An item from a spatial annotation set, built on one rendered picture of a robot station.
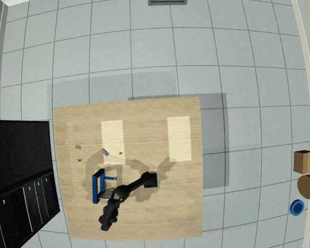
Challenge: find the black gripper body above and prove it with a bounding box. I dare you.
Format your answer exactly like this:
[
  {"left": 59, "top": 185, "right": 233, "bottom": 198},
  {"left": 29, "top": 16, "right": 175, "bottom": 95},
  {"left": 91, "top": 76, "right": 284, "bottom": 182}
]
[{"left": 113, "top": 199, "right": 120, "bottom": 223}]

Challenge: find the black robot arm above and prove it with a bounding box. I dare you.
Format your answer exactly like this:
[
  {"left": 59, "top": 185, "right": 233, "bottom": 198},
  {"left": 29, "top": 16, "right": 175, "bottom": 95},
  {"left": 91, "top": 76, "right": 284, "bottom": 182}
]
[{"left": 99, "top": 172, "right": 156, "bottom": 231}]

